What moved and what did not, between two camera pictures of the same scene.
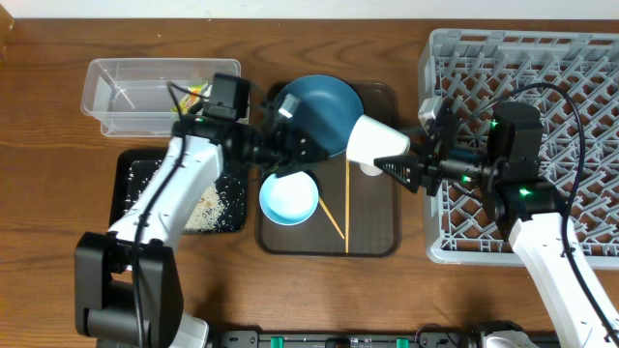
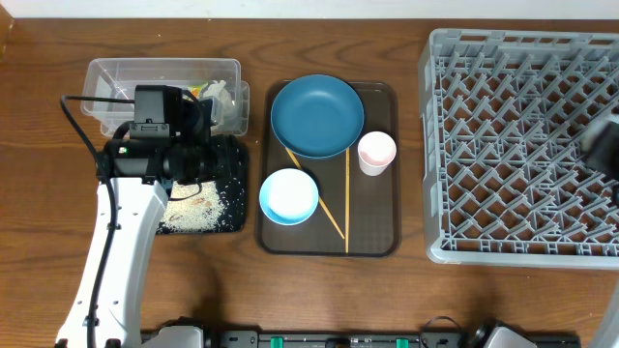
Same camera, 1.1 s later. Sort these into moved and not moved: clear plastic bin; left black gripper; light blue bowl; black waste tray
Moved: left black gripper
Not moved: black waste tray; clear plastic bin; light blue bowl
